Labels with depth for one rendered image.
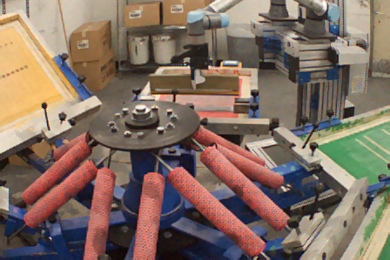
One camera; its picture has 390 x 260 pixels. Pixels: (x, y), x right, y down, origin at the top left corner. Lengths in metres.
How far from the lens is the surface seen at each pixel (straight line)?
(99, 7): 5.98
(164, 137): 1.04
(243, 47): 5.16
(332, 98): 2.88
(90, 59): 5.17
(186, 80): 1.98
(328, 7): 2.29
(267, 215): 1.06
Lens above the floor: 1.77
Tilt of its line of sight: 24 degrees down
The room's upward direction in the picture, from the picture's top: 2 degrees counter-clockwise
